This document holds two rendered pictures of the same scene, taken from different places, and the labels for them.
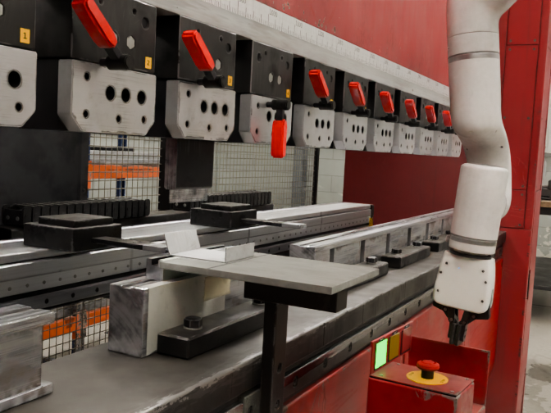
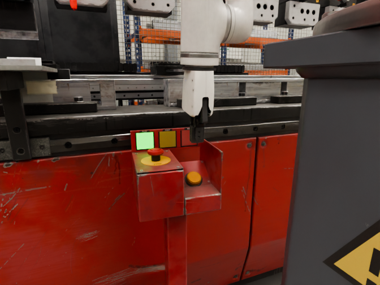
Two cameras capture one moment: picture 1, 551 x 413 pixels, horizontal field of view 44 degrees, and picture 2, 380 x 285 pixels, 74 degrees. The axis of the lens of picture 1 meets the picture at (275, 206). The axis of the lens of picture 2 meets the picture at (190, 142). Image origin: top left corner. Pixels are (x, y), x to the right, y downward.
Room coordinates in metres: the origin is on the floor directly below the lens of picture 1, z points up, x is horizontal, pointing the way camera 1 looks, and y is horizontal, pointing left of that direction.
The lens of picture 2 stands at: (0.81, -0.73, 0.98)
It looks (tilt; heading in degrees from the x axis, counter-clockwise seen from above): 15 degrees down; 42
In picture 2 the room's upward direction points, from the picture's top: straight up
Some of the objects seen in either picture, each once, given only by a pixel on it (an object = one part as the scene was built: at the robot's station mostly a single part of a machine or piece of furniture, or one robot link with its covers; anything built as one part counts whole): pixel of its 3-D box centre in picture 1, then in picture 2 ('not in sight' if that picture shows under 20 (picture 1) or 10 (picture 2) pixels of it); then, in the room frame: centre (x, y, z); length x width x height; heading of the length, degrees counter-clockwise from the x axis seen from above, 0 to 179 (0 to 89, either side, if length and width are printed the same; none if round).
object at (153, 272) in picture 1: (193, 260); (32, 74); (1.07, 0.12, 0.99); 0.20 x 0.03 x 0.03; 153
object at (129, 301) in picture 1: (203, 297); (48, 95); (1.10, 0.11, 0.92); 0.39 x 0.06 x 0.10; 153
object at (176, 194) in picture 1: (189, 170); (15, 21); (1.05, 0.13, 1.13); 0.10 x 0.02 x 0.10; 153
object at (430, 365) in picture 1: (427, 371); (155, 155); (1.18, -0.28, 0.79); 0.04 x 0.04 x 0.04
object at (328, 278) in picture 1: (271, 268); (8, 69); (0.98, 0.00, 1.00); 0.26 x 0.18 x 0.01; 63
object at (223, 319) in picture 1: (229, 324); (40, 108); (1.06, 0.06, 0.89); 0.30 x 0.05 x 0.03; 153
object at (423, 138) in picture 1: (413, 126); (334, 8); (2.09, -0.40, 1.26); 0.15 x 0.09 x 0.17; 153
